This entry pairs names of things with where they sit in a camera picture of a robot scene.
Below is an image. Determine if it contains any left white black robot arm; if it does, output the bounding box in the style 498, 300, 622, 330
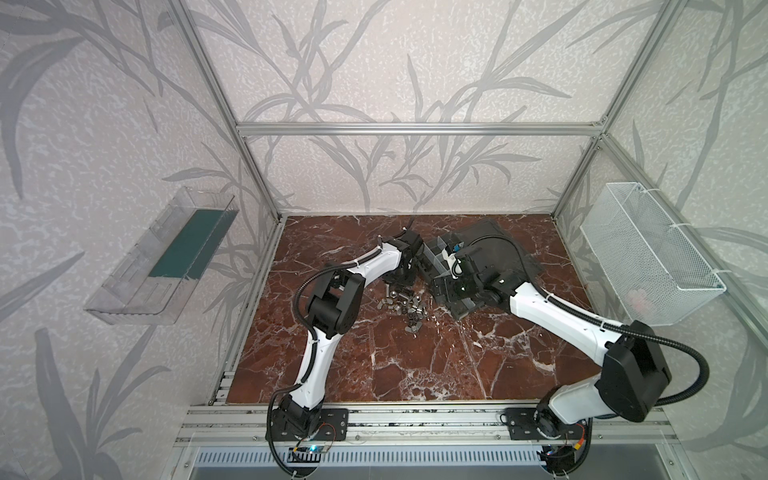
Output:
267, 228, 423, 439

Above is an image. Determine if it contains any clear plastic wall tray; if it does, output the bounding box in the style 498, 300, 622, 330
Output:
84, 187, 239, 326

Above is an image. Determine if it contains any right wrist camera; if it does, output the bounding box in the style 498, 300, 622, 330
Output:
441, 241, 464, 267

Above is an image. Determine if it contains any white wire mesh basket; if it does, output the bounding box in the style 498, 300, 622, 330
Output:
581, 182, 727, 326

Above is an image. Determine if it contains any pile of screws and nuts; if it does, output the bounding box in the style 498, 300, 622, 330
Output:
377, 284, 427, 335

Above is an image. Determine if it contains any aluminium front rail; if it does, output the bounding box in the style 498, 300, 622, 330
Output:
174, 401, 679, 447

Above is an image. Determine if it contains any grey plastic organizer box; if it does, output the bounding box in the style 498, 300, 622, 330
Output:
417, 220, 544, 321

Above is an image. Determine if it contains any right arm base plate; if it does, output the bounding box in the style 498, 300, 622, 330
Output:
499, 407, 587, 441

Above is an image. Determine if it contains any aluminium frame crossbar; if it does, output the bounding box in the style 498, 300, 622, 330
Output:
236, 122, 602, 137

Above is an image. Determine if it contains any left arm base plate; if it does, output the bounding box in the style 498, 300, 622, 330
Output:
266, 408, 350, 442

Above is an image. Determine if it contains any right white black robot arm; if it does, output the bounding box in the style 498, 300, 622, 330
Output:
443, 235, 711, 437

